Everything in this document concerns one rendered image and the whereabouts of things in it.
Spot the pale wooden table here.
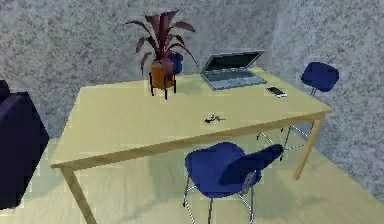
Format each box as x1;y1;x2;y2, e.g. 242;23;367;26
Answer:
50;66;333;224

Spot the black and white phone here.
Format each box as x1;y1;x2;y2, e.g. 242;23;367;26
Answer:
266;86;288;99

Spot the red plant in orange pot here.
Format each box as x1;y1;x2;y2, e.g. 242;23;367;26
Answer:
124;10;199;101

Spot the dark navy sofa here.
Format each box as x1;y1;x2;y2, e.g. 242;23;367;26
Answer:
0;79;50;211

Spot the small black key bunch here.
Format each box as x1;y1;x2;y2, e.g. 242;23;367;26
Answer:
204;113;227;124

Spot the grey open laptop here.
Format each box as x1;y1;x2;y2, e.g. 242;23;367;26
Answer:
200;49;268;92

